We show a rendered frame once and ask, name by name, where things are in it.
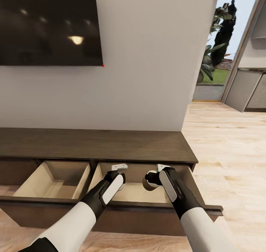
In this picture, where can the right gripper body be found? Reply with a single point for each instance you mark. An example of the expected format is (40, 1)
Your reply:
(153, 178)

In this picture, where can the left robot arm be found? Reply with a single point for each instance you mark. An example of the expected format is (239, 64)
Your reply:
(69, 233)

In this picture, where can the fixed window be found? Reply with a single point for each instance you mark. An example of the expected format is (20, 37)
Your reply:
(230, 25)

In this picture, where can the wall mounted tv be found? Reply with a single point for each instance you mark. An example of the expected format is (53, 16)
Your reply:
(50, 32)

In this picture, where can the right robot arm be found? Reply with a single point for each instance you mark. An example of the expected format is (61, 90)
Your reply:
(202, 233)

